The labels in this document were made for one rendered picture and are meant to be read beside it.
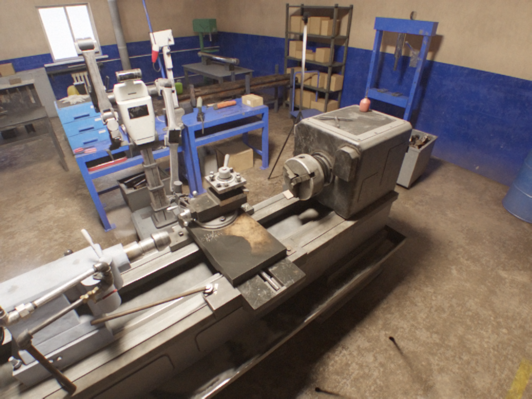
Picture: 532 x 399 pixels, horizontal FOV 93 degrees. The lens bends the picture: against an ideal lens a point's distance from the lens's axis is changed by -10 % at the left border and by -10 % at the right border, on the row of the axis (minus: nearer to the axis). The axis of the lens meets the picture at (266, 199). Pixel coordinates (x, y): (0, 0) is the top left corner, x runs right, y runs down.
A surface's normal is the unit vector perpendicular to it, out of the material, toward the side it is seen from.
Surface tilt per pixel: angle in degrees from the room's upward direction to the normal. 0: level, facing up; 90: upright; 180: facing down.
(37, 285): 0
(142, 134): 90
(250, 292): 0
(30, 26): 90
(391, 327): 0
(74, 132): 90
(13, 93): 90
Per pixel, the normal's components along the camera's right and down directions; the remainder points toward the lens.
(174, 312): 0.00, -0.81
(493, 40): -0.79, 0.36
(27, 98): 0.61, 0.47
